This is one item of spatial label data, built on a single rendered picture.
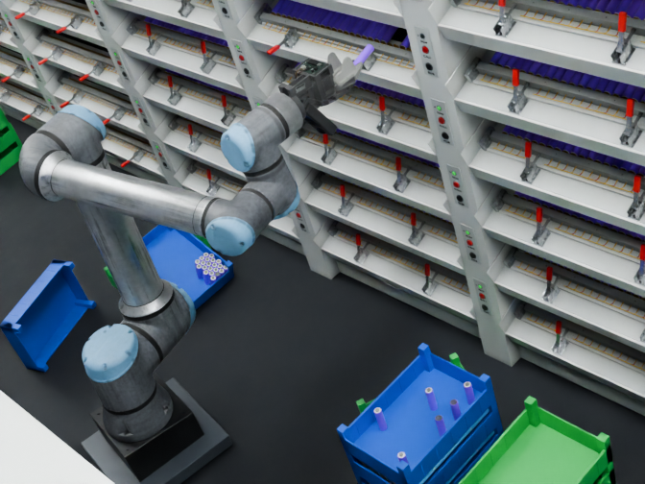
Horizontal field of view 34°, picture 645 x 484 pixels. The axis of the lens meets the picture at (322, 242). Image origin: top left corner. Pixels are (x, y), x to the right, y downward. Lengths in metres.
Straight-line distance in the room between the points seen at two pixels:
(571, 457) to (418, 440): 0.34
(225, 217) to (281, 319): 1.18
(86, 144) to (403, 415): 0.96
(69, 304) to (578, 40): 2.11
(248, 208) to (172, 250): 1.42
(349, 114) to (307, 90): 0.48
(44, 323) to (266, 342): 0.77
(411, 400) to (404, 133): 0.64
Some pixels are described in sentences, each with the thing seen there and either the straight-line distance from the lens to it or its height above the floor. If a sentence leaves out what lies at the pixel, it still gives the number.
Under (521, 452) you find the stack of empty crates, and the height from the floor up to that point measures 0.32.
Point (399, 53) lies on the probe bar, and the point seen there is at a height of 0.93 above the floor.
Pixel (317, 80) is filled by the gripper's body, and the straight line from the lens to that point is 2.24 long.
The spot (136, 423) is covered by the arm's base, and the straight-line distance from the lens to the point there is 2.86.
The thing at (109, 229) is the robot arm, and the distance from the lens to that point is 2.66.
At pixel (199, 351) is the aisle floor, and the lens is 3.28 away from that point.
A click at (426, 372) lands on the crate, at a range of 2.54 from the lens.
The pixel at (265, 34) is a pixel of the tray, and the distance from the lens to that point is 2.80.
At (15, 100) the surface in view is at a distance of 4.69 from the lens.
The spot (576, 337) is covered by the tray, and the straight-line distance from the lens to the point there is 2.77.
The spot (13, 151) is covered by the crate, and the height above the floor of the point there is 0.05.
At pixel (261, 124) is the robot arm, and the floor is 1.04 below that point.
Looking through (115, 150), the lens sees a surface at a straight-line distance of 4.06.
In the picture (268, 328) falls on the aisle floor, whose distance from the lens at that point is 3.26.
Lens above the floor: 2.19
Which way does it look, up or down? 39 degrees down
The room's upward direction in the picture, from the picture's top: 19 degrees counter-clockwise
